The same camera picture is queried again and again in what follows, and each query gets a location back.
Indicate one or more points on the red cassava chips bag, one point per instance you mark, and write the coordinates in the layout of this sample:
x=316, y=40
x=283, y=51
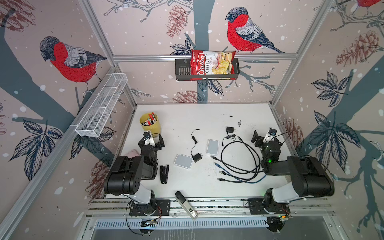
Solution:
x=221, y=61

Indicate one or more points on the white network switch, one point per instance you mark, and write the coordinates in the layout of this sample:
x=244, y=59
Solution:
x=183, y=161
x=213, y=147

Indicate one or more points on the black grey remote device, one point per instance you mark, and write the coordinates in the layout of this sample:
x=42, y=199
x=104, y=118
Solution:
x=186, y=205

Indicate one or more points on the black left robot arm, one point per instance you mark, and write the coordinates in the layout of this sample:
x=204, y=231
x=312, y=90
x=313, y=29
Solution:
x=125, y=176

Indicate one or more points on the yellow cup with pens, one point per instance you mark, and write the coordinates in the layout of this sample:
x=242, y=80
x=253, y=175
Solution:
x=151, y=123

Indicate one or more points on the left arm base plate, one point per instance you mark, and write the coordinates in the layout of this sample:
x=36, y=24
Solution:
x=153, y=209

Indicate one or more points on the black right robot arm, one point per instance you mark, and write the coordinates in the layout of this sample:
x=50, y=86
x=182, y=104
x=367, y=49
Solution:
x=308, y=177

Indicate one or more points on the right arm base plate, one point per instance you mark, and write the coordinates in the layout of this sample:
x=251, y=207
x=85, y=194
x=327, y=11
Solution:
x=260, y=206

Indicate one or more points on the black stapler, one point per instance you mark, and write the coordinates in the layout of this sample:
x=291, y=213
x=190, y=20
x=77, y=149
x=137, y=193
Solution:
x=164, y=173

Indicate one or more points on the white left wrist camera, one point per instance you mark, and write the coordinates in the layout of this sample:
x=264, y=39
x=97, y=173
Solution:
x=148, y=139

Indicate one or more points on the black wall basket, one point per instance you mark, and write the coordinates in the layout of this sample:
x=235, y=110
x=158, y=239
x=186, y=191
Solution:
x=185, y=72

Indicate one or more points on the white wire mesh shelf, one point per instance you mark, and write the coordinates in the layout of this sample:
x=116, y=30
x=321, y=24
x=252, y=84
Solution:
x=98, y=113

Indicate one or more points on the black power adapter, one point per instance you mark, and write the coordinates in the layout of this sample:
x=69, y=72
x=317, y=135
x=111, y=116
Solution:
x=230, y=135
x=196, y=157

